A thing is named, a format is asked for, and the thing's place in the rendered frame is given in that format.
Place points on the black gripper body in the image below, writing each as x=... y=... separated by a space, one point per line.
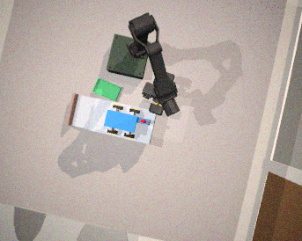
x=157 y=109

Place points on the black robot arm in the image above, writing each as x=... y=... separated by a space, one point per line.
x=164 y=88

